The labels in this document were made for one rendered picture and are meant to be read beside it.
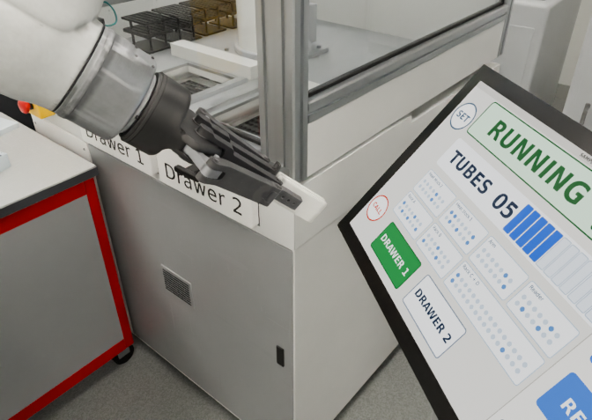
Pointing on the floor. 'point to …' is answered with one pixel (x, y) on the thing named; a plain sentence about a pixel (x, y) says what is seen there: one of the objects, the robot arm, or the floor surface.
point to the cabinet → (237, 297)
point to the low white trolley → (53, 276)
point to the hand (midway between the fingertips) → (296, 198)
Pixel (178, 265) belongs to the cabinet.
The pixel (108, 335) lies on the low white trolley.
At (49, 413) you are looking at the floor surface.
